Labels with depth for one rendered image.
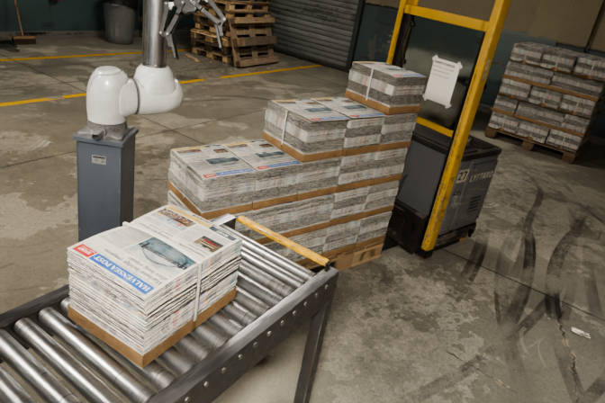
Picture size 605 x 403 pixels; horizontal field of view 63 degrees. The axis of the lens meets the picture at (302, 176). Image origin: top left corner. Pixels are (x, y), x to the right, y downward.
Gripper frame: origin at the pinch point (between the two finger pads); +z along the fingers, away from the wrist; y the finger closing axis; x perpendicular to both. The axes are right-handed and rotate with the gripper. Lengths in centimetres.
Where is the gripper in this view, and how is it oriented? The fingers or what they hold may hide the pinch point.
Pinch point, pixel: (198, 50)
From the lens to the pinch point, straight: 151.8
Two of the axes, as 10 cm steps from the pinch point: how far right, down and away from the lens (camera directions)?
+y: -9.8, 2.0, 0.4
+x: -0.4, 0.3, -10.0
